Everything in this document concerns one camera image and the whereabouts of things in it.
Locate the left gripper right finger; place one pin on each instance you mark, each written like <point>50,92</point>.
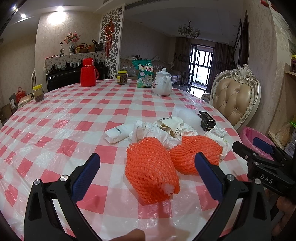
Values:
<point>253,221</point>

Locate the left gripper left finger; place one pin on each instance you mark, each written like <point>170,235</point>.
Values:
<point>41,219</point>

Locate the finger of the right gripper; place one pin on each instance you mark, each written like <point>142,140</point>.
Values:
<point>264,146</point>
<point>244,152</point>

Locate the large white tissue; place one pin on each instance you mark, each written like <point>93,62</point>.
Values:
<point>222,142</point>

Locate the small white tissue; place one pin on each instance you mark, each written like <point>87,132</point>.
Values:
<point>218,131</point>

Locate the black carton box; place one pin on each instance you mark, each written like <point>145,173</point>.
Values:
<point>207,122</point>

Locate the orange foam net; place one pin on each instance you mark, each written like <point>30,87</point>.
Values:
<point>150,171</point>
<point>183,155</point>

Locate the white foam block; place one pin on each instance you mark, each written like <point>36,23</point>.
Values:
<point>188,116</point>

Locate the cream paper bag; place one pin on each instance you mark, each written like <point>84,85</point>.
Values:
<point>175,127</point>

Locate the orange foam net front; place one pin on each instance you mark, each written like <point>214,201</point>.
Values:
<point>150,171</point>

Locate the white plastic bag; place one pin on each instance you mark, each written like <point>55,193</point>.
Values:
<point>142,129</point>

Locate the white paper packet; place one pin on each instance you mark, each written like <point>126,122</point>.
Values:
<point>118,133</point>

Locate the person's right hand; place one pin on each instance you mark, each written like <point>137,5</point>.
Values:
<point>287,207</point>

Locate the person's left hand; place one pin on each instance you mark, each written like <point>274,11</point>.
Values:
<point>134,235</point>

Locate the wooden shelf unit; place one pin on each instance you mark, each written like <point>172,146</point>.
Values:
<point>285,110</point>

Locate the cream tufted leather chair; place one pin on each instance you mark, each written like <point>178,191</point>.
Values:
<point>236,95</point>

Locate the pink checkered plastic tablecloth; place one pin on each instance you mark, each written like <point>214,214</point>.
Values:
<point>50,138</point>

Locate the balcony window door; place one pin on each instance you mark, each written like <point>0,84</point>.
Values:
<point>200,63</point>

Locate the white porcelain teapot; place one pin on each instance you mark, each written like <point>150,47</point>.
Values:
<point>162,84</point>

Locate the yellow lid jar left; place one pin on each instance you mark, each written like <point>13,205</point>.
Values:
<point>38,93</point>

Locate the yellow lid jar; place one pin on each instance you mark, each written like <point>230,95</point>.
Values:
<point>122,77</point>
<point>38,93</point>

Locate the red handbag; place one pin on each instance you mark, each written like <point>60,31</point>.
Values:
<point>20,94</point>

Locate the green snack bag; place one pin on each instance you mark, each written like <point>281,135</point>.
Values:
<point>145,72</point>

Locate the chandelier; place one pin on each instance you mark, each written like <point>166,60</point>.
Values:
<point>189,31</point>

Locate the yellow lid jar centre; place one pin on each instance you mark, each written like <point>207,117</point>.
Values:
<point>122,77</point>

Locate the black piano with lace cover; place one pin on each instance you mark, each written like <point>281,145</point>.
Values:
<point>65,70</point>

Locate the red thermos jug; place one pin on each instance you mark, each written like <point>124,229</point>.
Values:
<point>89,74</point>

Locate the white carved screen partition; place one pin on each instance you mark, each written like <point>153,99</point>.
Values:
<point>113,61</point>

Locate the red chinese knot ornament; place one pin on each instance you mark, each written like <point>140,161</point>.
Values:
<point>109,29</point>

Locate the flower vase bouquet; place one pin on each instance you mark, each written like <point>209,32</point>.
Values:
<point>71,39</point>

